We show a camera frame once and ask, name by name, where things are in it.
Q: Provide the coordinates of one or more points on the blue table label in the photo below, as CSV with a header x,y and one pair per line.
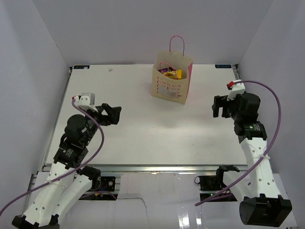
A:
x,y
81,67
223,66

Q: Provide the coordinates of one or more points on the beige pink paper bag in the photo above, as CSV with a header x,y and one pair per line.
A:
x,y
167,88

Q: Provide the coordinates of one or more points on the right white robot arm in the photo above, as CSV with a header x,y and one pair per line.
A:
x,y
261,202

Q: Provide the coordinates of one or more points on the left blue table label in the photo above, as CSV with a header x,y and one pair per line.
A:
x,y
81,67

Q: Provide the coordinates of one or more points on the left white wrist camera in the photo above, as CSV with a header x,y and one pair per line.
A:
x,y
85,101

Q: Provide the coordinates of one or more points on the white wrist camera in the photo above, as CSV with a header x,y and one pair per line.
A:
x,y
85,101
235,87

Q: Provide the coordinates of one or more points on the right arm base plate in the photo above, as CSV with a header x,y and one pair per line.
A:
x,y
208,186

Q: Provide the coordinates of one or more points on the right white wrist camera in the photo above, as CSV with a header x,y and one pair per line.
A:
x,y
235,87

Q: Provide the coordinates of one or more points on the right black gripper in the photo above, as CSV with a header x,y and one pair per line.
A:
x,y
220,102

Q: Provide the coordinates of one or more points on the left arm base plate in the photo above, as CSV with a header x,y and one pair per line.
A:
x,y
102,189

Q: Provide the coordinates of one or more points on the right blue table label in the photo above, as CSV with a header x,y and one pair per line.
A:
x,y
223,66

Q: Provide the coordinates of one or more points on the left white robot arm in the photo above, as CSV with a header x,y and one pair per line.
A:
x,y
69,177

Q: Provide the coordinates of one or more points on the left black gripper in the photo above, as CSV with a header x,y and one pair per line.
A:
x,y
113,116

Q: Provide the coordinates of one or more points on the purple M&M's pack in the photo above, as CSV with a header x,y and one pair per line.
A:
x,y
164,70

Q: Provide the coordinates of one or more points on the yellow M&M's pack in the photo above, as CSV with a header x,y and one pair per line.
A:
x,y
174,74

